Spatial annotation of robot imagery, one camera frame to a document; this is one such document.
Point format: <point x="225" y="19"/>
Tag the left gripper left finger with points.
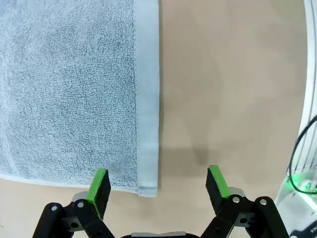
<point x="100" y="193"/>

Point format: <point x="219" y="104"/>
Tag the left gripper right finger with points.
<point x="217" y="193"/>

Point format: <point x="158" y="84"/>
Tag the light blue terry towel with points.
<point x="62" y="86"/>

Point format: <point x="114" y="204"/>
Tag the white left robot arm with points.
<point x="284" y="200"/>

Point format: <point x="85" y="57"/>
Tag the aluminium frame rail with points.
<point x="309" y="74"/>

